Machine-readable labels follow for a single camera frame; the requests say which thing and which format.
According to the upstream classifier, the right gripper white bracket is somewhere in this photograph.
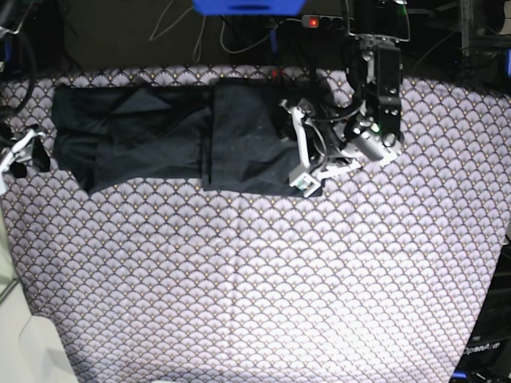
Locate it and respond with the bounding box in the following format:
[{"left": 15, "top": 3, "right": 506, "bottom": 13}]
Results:
[{"left": 1, "top": 124, "right": 46, "bottom": 195}]

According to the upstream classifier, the fan-patterned table cloth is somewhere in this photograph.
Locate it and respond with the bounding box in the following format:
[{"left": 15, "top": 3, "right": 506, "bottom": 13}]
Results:
[{"left": 1, "top": 78, "right": 510, "bottom": 382}]

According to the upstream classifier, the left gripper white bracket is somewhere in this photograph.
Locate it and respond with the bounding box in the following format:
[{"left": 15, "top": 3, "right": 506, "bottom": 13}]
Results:
[{"left": 279, "top": 98, "right": 399, "bottom": 198}]

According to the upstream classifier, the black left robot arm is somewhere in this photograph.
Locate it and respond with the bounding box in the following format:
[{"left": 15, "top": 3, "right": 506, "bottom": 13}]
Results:
[{"left": 280, "top": 1, "right": 410, "bottom": 197}]

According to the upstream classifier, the dark navy T-shirt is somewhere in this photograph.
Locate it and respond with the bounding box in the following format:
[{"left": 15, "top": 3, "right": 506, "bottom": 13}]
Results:
[{"left": 51, "top": 79, "right": 300, "bottom": 197}]

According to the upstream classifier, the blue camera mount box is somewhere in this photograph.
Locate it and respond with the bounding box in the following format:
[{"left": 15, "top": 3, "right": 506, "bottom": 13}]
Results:
[{"left": 192, "top": 0, "right": 306, "bottom": 16}]

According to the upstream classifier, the white cabinet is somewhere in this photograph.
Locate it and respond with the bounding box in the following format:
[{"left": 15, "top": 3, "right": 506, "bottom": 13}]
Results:
[{"left": 1, "top": 223, "right": 77, "bottom": 382}]

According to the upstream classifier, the black OpenArm base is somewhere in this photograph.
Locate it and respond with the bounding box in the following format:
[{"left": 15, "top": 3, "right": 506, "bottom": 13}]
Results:
[{"left": 450, "top": 243, "right": 510, "bottom": 382}]

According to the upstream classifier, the white cable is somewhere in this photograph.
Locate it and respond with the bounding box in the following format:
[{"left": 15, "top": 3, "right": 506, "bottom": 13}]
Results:
[{"left": 149, "top": 7, "right": 276, "bottom": 61}]

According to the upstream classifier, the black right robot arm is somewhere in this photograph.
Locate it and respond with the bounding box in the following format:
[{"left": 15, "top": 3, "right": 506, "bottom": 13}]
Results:
[{"left": 1, "top": 1, "right": 50, "bottom": 194}]

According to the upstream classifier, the white power strip red switch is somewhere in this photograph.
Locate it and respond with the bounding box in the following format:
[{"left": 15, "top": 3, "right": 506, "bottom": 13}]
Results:
[{"left": 300, "top": 14, "right": 345, "bottom": 30}]

